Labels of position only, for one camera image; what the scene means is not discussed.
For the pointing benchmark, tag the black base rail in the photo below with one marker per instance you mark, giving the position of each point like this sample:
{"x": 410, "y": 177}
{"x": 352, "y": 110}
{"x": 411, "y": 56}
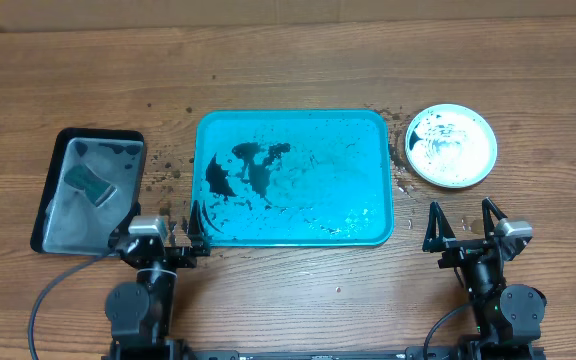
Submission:
{"x": 410, "y": 353}

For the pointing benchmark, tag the teal serving tray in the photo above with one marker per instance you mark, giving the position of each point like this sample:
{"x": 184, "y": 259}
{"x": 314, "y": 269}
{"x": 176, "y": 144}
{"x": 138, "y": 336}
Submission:
{"x": 294, "y": 178}

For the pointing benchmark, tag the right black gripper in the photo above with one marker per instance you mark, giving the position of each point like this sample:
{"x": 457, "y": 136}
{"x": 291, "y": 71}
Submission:
{"x": 460, "y": 249}

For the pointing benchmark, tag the light blue speckled plate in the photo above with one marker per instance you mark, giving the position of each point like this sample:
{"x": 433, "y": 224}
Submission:
{"x": 451, "y": 146}

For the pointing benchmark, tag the black water tray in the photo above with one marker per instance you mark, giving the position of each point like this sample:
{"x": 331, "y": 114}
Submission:
{"x": 66, "y": 222}

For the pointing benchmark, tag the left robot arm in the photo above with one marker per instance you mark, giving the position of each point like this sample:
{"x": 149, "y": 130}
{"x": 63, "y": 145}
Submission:
{"x": 140, "y": 312}

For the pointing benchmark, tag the teal sponge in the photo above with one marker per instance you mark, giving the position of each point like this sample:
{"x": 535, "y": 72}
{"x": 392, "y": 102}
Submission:
{"x": 95, "y": 189}

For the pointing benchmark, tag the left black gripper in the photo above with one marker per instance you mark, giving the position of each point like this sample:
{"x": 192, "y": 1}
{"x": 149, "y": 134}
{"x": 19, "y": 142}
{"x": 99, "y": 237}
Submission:
{"x": 184, "y": 256}

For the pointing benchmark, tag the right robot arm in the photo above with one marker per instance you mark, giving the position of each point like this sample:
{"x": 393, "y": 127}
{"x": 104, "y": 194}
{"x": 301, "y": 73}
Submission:
{"x": 507, "y": 317}

